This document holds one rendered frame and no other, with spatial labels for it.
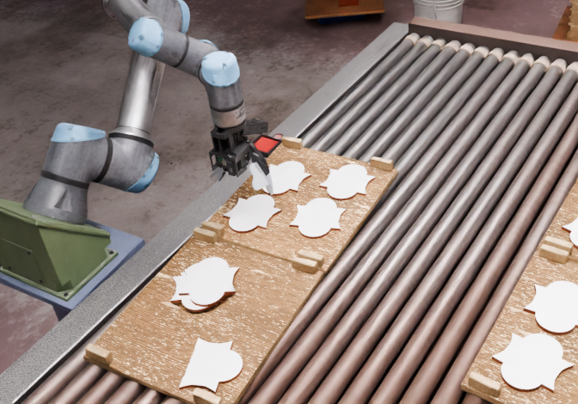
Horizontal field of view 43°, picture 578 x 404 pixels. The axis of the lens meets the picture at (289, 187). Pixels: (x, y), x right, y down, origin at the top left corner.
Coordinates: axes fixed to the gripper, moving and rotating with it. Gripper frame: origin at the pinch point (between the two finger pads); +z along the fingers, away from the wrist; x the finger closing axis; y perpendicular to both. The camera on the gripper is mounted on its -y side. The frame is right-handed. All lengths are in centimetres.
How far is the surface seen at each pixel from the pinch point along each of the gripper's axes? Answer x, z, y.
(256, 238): 5.7, 8.9, 7.2
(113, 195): -143, 103, -78
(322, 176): 9.1, 8.9, -20.4
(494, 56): 30, 11, -100
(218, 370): 19.6, 7.9, 44.0
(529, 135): 52, 11, -60
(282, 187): 2.2, 8.0, -11.4
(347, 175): 15.5, 8.0, -22.2
